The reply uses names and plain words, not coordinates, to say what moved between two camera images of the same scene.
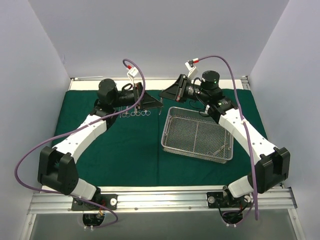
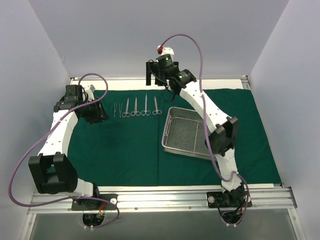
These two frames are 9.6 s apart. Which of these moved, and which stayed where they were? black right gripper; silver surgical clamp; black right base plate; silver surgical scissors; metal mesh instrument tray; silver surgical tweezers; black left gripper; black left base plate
Moved: black right gripper; silver surgical tweezers; black left gripper
Stayed: black left base plate; silver surgical clamp; black right base plate; silver surgical scissors; metal mesh instrument tray
